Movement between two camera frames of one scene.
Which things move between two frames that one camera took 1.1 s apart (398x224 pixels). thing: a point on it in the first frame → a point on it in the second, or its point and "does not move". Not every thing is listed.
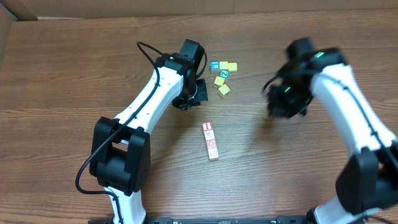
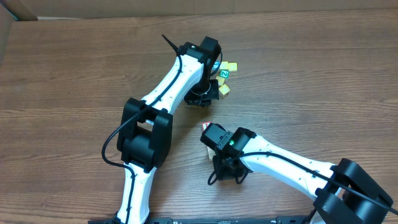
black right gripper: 278,109 → 223,172
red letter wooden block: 207,126 does not move
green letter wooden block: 224,73 does not move
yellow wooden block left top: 223,65 does not move
